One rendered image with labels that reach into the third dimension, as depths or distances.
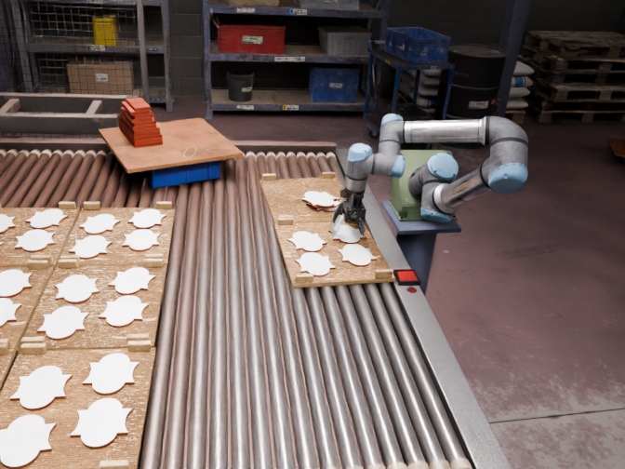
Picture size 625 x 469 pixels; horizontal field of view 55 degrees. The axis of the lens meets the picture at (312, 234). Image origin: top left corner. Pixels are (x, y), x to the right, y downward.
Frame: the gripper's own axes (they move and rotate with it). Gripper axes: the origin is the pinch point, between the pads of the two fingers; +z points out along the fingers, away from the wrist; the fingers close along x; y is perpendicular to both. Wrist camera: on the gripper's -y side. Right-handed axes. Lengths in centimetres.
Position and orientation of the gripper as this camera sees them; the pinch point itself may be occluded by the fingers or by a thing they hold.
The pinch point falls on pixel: (347, 233)
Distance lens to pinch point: 221.8
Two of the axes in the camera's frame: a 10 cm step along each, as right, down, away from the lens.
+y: 2.0, 5.3, -8.3
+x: 9.8, -0.3, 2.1
